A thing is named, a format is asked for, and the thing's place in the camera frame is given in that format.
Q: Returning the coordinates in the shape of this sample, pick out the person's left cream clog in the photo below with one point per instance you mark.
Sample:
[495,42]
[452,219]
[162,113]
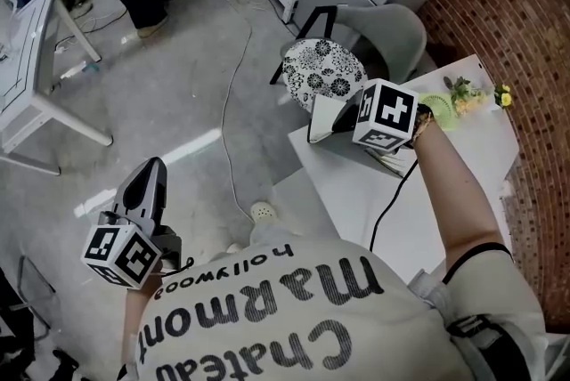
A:
[234,247]

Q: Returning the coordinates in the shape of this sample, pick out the green desk fan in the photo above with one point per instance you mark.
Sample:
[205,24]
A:
[438,110]

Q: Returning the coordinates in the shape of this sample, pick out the person's right forearm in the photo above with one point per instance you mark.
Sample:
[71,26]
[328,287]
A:
[454,192]

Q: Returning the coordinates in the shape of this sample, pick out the grey shell chair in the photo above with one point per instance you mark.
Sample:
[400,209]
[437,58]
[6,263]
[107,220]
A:
[387,32]

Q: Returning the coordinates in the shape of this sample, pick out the black metal-frame chair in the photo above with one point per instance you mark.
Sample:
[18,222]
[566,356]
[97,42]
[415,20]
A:
[18,326]

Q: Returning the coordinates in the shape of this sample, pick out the cream printed t-shirt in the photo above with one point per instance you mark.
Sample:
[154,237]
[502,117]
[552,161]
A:
[289,317]

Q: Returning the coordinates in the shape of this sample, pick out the black-white floral cushion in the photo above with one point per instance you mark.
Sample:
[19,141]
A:
[320,67]

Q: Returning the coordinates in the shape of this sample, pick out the white power strip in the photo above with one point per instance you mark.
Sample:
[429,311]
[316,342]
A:
[78,70]

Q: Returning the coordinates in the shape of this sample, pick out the person's right cream clog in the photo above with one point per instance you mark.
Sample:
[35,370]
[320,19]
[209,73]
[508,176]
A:
[266,212]

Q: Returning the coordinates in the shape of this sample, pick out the person's cream clog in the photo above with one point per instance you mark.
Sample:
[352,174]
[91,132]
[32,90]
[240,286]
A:
[234,247]
[266,212]

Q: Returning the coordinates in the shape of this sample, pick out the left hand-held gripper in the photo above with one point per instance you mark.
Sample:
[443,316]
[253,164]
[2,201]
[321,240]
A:
[124,254]

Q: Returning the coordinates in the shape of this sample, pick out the person's light trousers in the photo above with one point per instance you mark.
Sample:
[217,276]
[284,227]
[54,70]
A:
[271,233]

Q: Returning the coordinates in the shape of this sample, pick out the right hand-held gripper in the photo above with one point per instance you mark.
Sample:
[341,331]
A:
[387,112]

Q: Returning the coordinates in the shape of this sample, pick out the white grey-cover notebook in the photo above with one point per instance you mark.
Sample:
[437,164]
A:
[327,116]

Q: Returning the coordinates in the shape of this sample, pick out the peach flower bouquet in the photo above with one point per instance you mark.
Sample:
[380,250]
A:
[465,99]

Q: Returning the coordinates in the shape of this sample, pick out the yellow flower white pot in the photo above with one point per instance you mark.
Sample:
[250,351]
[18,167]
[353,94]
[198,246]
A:
[503,98]

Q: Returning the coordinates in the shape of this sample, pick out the white long-leg table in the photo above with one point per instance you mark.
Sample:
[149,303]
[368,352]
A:
[26,59]

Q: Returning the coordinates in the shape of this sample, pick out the person's left forearm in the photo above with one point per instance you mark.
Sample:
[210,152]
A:
[135,317]

